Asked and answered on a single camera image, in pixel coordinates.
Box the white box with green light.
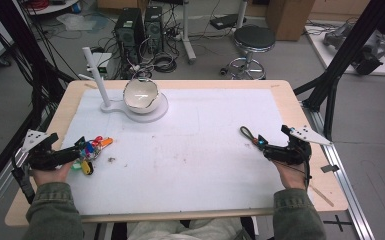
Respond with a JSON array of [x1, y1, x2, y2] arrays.
[[86, 52, 114, 80]]

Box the flat black device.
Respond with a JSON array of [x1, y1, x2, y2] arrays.
[[209, 13, 248, 31]]

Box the brown cardboard box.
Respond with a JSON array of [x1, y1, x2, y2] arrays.
[[265, 0, 316, 42]]

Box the white table mat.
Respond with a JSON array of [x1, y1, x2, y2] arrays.
[[60, 87, 290, 216]]

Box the person's right hand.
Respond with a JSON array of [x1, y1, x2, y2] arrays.
[[272, 160, 310, 191]]

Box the white round table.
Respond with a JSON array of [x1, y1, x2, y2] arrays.
[[25, 0, 81, 16]]

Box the yellow key tag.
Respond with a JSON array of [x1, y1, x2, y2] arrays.
[[81, 160, 94, 176]]

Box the black frame with cables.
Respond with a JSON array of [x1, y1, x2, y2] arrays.
[[0, 0, 76, 134]]

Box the grey machine on platform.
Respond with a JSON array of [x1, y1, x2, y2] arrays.
[[322, 22, 385, 76]]

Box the clear plastic bag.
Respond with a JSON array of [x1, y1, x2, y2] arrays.
[[55, 12, 98, 32]]

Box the aluminium rail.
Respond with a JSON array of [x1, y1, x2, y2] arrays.
[[0, 133, 38, 228], [301, 100, 377, 240]]

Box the thin wooden stick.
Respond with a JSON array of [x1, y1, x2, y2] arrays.
[[309, 184, 335, 208]]

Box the white stand with pole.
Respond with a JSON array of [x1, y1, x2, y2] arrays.
[[81, 46, 170, 124]]

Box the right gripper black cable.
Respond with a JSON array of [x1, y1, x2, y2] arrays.
[[293, 146, 313, 190]]

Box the grey tape piece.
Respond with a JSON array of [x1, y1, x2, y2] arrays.
[[320, 163, 341, 174]]

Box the person's legs in light trousers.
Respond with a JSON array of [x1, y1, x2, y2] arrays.
[[126, 217, 245, 240]]

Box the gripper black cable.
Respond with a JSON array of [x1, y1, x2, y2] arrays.
[[10, 155, 37, 205], [293, 146, 313, 190]]

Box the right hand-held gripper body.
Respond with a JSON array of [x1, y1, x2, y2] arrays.
[[262, 124, 333, 166]]

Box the white floor platform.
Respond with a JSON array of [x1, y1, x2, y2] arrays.
[[304, 24, 385, 77]]

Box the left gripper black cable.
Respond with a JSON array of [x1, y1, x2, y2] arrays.
[[10, 155, 37, 205]]

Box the light wooden table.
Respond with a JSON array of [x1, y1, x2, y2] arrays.
[[4, 79, 349, 228]]

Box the black metal frame post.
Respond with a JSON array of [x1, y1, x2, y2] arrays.
[[293, 0, 385, 142]]

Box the coil of black cables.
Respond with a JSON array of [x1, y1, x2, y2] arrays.
[[152, 52, 179, 74]]

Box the person's left hand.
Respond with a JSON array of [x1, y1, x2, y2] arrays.
[[30, 161, 77, 187]]

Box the small black computer tower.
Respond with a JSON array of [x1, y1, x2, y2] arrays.
[[143, 5, 165, 53]]

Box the large black computer tower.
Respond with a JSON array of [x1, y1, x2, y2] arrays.
[[114, 7, 147, 65]]

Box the white bowl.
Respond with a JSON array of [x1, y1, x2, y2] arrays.
[[122, 76, 161, 115]]

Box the white desk leg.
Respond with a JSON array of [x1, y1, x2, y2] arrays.
[[179, 0, 198, 65]]

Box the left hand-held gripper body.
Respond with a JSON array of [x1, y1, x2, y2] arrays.
[[21, 129, 81, 171]]

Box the black tape cross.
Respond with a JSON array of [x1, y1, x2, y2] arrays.
[[322, 214, 353, 233]]

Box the black round stool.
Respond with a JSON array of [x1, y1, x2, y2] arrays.
[[219, 25, 277, 81]]

